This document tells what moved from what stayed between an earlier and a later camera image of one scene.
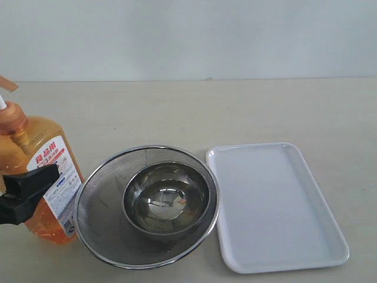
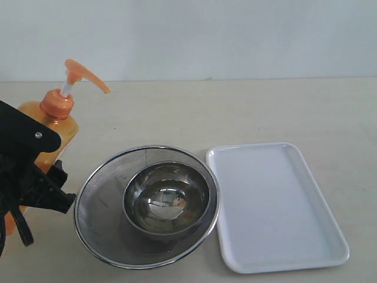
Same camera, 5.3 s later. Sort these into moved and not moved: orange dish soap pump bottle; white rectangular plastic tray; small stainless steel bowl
Moved: orange dish soap pump bottle
Not moved: white rectangular plastic tray; small stainless steel bowl
